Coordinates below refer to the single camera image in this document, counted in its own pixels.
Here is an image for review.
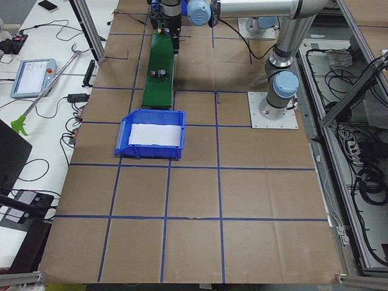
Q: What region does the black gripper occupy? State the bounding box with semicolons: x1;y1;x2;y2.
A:
149;8;166;30
171;18;181;54

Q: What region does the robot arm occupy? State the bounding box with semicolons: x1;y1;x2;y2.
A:
174;1;327;92
147;0;182;32

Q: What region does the green conveyor belt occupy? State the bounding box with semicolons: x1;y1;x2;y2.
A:
142;28;175;109

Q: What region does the blue source bin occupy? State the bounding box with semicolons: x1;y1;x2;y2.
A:
115;109;186;160

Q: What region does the black smartphone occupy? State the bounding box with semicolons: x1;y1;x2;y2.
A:
38;0;58;12

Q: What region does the white foam pad source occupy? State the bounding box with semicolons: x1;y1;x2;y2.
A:
129;124;181;146

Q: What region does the black power adapter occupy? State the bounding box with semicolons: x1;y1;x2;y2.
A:
67;93;90;103

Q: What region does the teach pendant tablet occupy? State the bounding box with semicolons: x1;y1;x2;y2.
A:
10;58;57;99

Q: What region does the white grabber tool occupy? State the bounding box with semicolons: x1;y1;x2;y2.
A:
11;44;88;136

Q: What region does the black monitor corner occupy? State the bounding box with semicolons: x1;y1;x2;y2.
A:
0;120;32;196

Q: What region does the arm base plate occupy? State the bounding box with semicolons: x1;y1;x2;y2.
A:
247;92;298;130
238;16;277;41

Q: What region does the aluminium frame post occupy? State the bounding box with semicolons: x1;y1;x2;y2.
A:
69;0;106;63

